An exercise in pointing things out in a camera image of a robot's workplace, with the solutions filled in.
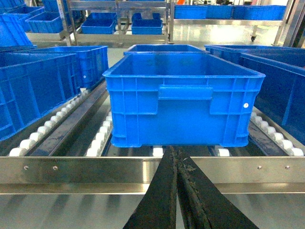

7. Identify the blue left rear crate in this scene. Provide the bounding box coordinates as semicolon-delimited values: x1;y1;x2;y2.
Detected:
28;46;109;88

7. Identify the blue front centre crate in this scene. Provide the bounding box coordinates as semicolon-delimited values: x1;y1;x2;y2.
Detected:
103;52;265;147

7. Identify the blue left front crate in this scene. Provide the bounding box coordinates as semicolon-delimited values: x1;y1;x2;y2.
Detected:
0;52;80;141

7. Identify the steel roller shelf rack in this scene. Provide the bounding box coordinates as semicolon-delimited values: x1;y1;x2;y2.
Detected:
0;83;305;229

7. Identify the blue right rear crate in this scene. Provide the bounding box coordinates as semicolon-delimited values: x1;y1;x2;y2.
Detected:
204;44;305;64

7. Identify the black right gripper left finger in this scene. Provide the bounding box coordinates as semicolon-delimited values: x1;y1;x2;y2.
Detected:
124;146;177;229

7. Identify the blue right front crate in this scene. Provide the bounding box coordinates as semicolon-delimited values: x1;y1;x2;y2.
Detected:
241;52;305;143

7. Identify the steel background shelf cart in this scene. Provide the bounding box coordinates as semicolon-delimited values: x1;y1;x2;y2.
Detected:
56;0;295;45

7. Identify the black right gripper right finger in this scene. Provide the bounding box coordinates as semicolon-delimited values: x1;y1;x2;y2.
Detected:
176;147;258;229

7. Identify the blue crate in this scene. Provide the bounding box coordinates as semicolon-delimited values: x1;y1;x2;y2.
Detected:
28;46;109;88
0;52;80;141
204;44;305;64
123;44;209;55
103;52;265;147
241;52;305;143

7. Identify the blue rear centre crate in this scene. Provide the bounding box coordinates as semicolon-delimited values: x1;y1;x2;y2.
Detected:
123;44;209;55

